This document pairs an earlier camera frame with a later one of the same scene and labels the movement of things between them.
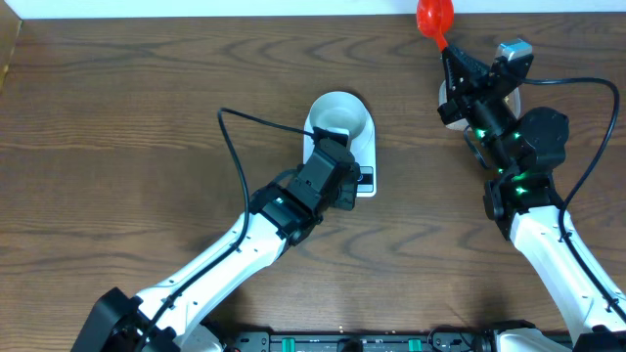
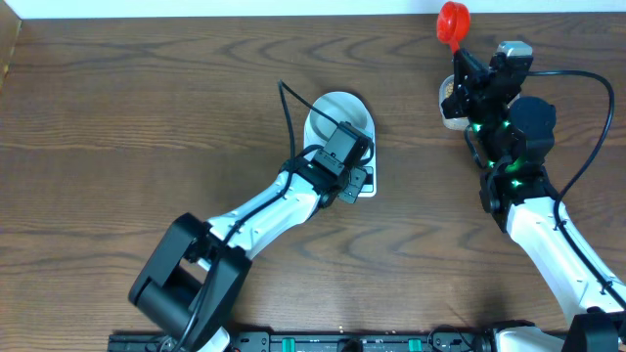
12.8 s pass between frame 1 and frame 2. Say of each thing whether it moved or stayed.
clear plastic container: stayed
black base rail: stayed
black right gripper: stayed
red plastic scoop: moved
